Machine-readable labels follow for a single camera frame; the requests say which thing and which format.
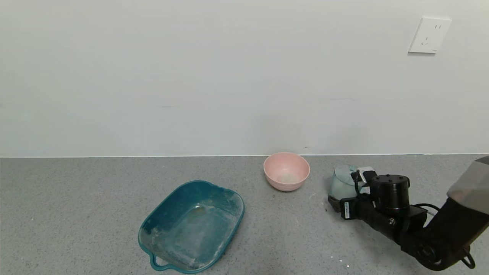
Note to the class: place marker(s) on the clear glass cup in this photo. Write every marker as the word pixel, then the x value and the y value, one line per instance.
pixel 342 183

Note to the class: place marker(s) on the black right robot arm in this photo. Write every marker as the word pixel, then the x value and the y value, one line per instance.
pixel 450 229

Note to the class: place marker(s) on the pink plastic bowl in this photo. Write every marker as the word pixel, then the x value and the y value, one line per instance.
pixel 286 172

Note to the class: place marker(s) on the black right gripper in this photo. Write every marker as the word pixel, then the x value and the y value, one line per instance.
pixel 347 209

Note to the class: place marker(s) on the white wall socket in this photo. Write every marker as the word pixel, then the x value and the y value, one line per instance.
pixel 429 35

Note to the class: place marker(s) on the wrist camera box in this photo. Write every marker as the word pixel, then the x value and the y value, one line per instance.
pixel 367 173

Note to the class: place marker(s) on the teal plastic tray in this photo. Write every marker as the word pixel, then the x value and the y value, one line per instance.
pixel 191 225

